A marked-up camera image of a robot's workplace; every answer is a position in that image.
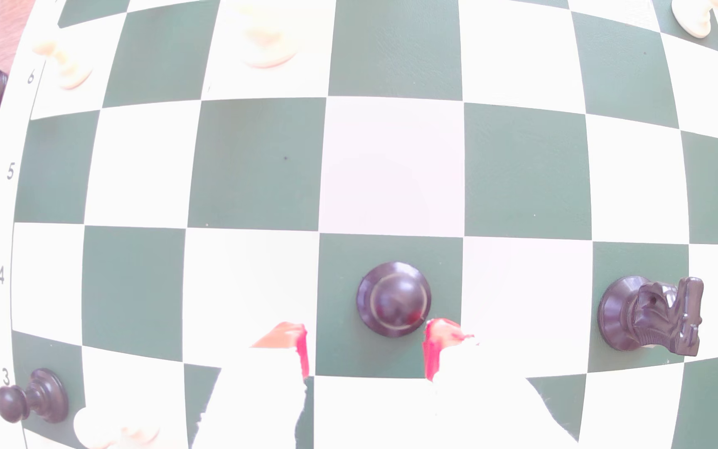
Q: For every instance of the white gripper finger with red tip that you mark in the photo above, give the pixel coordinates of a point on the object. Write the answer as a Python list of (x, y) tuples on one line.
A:
[(253, 399), (490, 405)]

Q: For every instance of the green white chess board mat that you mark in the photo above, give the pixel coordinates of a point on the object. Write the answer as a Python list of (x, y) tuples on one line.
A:
[(521, 168)]

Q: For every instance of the white chess pawn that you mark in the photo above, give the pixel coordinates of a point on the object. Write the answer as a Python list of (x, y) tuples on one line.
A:
[(695, 17), (109, 430), (71, 67)]

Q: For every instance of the black chess knight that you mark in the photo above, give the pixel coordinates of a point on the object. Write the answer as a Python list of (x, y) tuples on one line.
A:
[(645, 315)]

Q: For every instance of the white chess rook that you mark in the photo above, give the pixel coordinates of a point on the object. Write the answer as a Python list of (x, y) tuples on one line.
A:
[(265, 48)]

